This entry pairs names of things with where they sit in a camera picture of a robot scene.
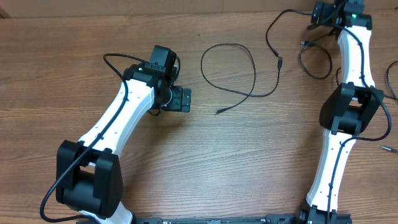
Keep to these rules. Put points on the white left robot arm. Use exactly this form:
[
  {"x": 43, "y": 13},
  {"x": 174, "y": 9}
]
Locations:
[{"x": 89, "y": 178}]

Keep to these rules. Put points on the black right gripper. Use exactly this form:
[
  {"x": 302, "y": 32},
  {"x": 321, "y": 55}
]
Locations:
[{"x": 326, "y": 7}]

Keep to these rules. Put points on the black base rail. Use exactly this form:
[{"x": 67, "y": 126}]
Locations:
[{"x": 268, "y": 219}]

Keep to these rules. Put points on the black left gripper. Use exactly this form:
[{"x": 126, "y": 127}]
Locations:
[{"x": 177, "y": 104}]

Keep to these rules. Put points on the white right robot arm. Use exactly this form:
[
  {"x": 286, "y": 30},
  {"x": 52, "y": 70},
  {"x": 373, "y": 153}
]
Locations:
[{"x": 348, "y": 110}]

